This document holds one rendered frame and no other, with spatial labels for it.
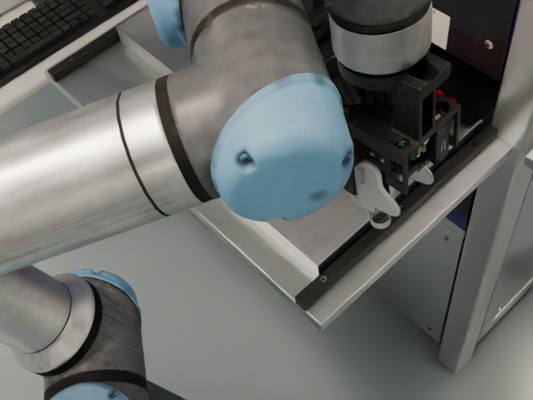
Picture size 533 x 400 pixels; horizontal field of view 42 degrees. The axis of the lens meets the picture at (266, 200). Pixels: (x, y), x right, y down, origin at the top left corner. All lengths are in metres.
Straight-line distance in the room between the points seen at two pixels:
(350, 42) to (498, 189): 0.70
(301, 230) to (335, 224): 0.05
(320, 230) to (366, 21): 0.53
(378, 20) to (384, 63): 0.04
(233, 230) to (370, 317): 0.95
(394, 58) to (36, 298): 0.44
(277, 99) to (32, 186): 0.14
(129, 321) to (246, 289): 1.13
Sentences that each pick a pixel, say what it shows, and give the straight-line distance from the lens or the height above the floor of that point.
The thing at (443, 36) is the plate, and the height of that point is 1.01.
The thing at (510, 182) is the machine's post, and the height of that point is 0.81.
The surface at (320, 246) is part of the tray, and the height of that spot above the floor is 0.88.
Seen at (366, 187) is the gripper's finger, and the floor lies 1.18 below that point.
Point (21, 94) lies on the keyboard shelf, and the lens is 1.42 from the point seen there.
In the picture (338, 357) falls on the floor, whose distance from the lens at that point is 1.85.
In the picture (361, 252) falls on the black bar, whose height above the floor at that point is 0.90.
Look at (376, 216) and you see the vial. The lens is 0.73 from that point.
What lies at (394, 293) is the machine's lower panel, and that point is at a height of 0.16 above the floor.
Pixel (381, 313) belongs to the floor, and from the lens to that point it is 1.90.
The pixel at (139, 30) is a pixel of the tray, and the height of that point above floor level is 0.88.
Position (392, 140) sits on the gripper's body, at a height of 1.27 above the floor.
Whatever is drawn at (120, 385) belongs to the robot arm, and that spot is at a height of 0.99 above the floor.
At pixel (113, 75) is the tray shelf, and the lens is 1.26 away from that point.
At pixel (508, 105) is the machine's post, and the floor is 0.96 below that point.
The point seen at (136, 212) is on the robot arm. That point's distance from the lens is 0.39.
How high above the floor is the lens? 1.71
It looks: 54 degrees down
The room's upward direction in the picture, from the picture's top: 11 degrees counter-clockwise
